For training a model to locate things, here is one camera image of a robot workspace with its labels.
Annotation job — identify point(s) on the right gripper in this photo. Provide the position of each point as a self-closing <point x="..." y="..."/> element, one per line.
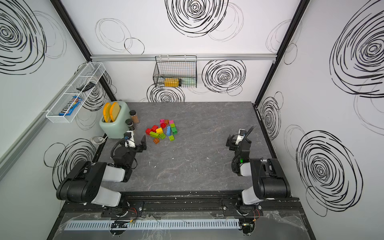
<point x="237" y="144"/>

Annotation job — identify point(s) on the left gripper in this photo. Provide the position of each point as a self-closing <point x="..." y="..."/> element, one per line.
<point x="139" y="147"/>

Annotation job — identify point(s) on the blue lego brick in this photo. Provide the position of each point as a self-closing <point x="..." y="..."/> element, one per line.
<point x="169" y="131"/>

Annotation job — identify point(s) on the dark green lego brick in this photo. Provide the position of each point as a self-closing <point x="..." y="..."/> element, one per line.
<point x="174" y="130"/>

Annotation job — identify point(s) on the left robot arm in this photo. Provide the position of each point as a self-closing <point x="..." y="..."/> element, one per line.
<point x="84" y="182"/>

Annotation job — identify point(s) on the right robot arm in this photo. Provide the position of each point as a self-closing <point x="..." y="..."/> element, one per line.
<point x="268" y="179"/>

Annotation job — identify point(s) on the long green lego brick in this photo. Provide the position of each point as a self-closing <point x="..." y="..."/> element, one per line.
<point x="158" y="136"/>

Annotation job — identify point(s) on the red lego brick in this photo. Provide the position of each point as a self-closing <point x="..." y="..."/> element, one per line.
<point x="152" y="130"/>

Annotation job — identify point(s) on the mint green toaster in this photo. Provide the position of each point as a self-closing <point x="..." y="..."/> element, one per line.
<point x="116" y="130"/>

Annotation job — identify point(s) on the dark pepper jar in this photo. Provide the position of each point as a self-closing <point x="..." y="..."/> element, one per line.
<point x="130" y="124"/>

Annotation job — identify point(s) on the yellow toast slice right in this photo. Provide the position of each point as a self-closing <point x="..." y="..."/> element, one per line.
<point x="114" y="111"/>

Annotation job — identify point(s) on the yellow toast slice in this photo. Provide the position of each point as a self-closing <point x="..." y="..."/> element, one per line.
<point x="114" y="111"/>
<point x="106" y="112"/>

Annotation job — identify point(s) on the yellow toast slice left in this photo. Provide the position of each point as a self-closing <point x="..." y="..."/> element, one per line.
<point x="106" y="112"/>

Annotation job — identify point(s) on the blue candy packet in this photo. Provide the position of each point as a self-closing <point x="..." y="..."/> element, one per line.
<point x="71" y="106"/>

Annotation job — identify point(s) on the black remote control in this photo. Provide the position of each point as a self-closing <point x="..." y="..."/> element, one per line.
<point x="86" y="87"/>

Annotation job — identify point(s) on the yellow item in basket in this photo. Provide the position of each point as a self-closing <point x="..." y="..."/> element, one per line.
<point x="172" y="82"/>

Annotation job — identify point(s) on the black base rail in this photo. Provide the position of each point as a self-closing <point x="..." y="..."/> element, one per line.
<point x="218" y="203"/>

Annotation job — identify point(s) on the white wire wall shelf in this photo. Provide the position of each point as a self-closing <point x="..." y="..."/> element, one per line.
<point x="91" y="72"/>

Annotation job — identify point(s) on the white slotted cable duct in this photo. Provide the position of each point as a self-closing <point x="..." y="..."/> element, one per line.
<point x="194" y="224"/>

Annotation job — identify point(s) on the black wire wall basket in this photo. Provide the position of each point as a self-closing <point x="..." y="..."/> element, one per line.
<point x="183" y="67"/>

